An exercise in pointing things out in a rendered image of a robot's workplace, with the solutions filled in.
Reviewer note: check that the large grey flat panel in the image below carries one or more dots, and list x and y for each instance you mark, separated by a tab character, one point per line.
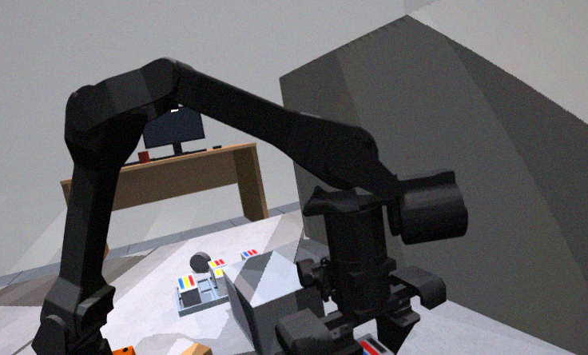
496	90

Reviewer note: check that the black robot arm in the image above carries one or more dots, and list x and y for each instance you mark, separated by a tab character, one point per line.
104	124

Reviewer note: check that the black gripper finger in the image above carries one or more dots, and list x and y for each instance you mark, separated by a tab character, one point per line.
356	349
393	332

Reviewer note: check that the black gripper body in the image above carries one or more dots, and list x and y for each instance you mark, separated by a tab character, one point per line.
363	291

